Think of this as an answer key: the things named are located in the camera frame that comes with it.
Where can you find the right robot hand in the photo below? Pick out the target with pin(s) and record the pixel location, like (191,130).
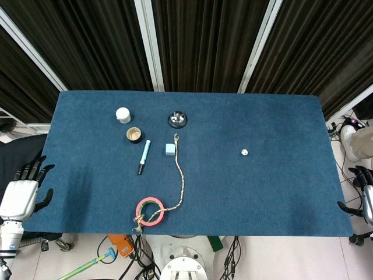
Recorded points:
(364,189)

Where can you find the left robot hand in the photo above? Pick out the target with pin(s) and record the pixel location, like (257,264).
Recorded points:
(18,196)

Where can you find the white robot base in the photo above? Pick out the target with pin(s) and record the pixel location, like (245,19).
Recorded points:
(184,262)

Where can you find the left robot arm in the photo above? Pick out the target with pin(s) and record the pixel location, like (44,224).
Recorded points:
(8,242)

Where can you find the beige trouser leg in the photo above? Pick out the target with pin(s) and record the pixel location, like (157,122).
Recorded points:
(364,143)

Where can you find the black caster wheel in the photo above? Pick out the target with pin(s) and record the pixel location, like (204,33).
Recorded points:
(361,239)

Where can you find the blue felt table mat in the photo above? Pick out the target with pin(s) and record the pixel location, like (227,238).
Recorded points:
(262,189)

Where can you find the orange device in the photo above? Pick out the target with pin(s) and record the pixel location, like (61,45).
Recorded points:
(121,245)

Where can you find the pink tape roll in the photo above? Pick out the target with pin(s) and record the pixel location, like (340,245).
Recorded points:
(140,217)

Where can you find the white green marker pen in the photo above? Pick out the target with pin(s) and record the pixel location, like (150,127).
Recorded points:
(144,156)

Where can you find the white plastic jar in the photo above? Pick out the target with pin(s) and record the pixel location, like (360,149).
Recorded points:
(123,115)

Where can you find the green block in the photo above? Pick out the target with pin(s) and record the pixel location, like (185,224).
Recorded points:
(216,243)

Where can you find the light blue cube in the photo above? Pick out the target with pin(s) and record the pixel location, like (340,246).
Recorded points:
(170,149)

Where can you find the black dome bell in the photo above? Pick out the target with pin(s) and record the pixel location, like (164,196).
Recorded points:
(177,119)

